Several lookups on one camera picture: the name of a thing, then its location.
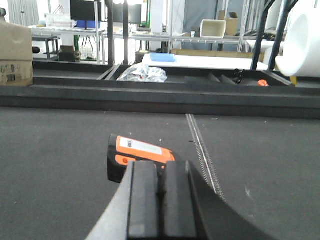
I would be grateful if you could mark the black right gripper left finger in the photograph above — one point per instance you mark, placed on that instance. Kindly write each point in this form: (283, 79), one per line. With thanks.
(133, 212)

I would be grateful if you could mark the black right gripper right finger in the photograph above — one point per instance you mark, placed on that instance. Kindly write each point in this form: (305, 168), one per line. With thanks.
(191, 210)

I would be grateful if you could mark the orange black barcode scanner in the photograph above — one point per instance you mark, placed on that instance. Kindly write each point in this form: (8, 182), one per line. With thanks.
(122, 150)

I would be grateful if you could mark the open cardboard box on shelf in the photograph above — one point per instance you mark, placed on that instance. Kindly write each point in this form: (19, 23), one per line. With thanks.
(231, 22)

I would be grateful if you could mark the large cardboard box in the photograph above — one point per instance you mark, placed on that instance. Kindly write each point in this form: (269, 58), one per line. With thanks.
(16, 55)

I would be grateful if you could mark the black foam tray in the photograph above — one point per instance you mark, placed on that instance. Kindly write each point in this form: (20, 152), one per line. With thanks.
(220, 92)

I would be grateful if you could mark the crumpled plastic bag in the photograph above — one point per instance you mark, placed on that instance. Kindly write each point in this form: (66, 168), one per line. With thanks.
(143, 73)

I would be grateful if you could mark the small orange object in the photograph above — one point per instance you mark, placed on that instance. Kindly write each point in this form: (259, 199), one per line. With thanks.
(262, 83)

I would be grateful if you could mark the white foam board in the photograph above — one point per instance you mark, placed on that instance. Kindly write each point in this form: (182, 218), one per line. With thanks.
(201, 62)

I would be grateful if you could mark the blue foam pad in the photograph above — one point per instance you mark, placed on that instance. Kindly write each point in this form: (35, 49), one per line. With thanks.
(162, 57)

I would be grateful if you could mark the white rectangular bin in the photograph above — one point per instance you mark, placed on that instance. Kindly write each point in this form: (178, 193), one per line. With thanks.
(211, 28)

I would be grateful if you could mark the left computer monitor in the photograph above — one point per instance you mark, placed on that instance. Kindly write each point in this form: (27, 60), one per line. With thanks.
(83, 13)

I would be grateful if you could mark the white wire basket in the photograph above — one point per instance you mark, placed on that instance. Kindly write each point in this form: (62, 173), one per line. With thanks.
(59, 21)

